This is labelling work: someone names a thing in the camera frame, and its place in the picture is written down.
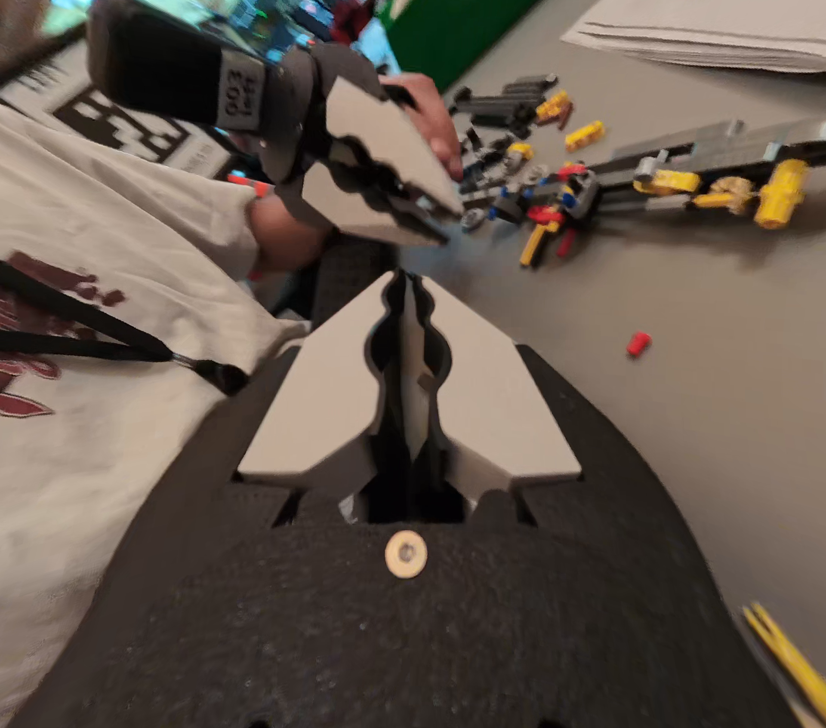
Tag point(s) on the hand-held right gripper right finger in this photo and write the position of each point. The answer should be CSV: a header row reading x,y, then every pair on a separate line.
x,y
503,412

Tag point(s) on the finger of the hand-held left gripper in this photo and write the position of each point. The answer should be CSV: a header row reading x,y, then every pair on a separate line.
x,y
381,134
348,212

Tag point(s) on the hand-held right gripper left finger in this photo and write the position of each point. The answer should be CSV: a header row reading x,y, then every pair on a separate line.
x,y
322,405

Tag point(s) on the grey lego beam assembly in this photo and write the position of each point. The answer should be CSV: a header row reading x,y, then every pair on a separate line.
x,y
710,160

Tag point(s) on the person's left forearm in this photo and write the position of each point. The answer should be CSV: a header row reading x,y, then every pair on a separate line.
x,y
284,238

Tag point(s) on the grey lego pulley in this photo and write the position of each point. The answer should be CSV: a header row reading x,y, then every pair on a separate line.
x,y
474,218

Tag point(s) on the pile of black lego beams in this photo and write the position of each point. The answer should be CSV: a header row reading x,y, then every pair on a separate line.
x,y
503,102

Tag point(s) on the yellow lego connector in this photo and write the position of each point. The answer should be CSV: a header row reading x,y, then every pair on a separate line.
x,y
585,136
520,151
553,105

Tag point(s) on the red lego pin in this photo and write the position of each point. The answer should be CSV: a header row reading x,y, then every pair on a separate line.
x,y
639,344

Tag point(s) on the brown lego axle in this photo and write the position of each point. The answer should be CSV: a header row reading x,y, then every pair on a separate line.
x,y
565,116

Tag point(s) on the yellow lego axle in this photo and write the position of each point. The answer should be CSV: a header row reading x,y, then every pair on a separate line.
x,y
787,657

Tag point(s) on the person's left hand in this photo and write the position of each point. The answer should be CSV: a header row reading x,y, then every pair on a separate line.
x,y
429,115

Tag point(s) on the white black marker sign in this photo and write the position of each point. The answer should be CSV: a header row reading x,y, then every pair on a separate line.
x,y
116,128

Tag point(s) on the orange striped object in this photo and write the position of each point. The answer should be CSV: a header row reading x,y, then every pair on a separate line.
x,y
250,183

